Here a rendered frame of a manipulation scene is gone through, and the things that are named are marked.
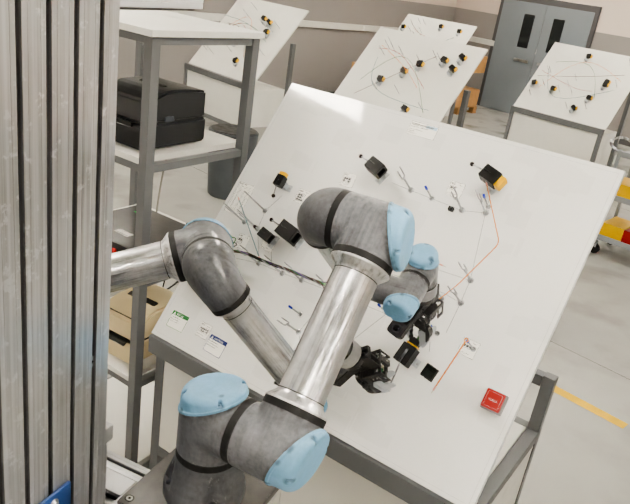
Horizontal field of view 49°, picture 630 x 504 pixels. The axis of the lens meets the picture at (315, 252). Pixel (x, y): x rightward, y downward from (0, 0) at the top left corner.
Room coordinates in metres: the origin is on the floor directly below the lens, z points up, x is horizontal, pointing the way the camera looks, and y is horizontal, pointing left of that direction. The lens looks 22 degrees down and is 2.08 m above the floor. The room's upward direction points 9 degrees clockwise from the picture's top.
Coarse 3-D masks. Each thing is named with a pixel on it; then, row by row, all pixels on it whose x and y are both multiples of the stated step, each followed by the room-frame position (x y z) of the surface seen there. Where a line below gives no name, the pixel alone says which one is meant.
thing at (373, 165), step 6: (360, 156) 2.15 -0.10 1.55; (372, 156) 2.10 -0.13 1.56; (366, 162) 2.09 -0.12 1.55; (372, 162) 2.09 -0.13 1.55; (378, 162) 2.08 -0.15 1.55; (366, 168) 2.10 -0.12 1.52; (372, 168) 2.07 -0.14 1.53; (378, 168) 2.07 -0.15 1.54; (384, 168) 2.09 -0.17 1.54; (372, 174) 2.10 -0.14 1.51; (378, 174) 2.09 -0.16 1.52; (384, 174) 2.12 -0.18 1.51; (378, 180) 2.13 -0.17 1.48
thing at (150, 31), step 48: (144, 48) 2.04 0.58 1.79; (144, 96) 2.04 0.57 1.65; (240, 96) 2.42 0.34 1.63; (144, 144) 2.03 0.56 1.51; (192, 144) 2.30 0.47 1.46; (240, 144) 2.41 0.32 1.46; (144, 192) 2.03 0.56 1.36; (144, 240) 2.04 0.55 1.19; (144, 288) 2.04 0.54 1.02; (144, 336) 2.06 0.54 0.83; (144, 384) 2.07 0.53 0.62; (144, 432) 2.28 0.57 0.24
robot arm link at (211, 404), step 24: (192, 384) 1.01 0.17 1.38; (216, 384) 1.01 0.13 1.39; (240, 384) 1.02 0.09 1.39; (192, 408) 0.96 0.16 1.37; (216, 408) 0.95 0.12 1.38; (240, 408) 0.97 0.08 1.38; (192, 432) 0.95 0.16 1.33; (216, 432) 0.94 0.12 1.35; (192, 456) 0.95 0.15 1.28; (216, 456) 0.94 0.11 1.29
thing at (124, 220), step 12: (120, 216) 2.38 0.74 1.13; (132, 216) 2.40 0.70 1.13; (156, 216) 2.44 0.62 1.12; (120, 228) 2.26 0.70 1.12; (132, 228) 2.28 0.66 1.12; (156, 228) 2.32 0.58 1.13; (168, 228) 2.33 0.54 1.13; (180, 228) 2.35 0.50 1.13; (120, 240) 2.16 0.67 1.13; (132, 240) 2.18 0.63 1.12; (156, 240) 2.21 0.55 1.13
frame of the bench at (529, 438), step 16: (160, 368) 2.03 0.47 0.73; (160, 384) 2.02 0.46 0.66; (160, 400) 2.02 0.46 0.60; (160, 416) 2.02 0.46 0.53; (528, 432) 1.88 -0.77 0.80; (160, 448) 2.01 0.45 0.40; (512, 448) 1.78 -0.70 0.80; (528, 448) 1.81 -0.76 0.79; (512, 464) 1.70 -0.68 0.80; (528, 464) 1.89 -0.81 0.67; (496, 480) 1.62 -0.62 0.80; (480, 496) 1.54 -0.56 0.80
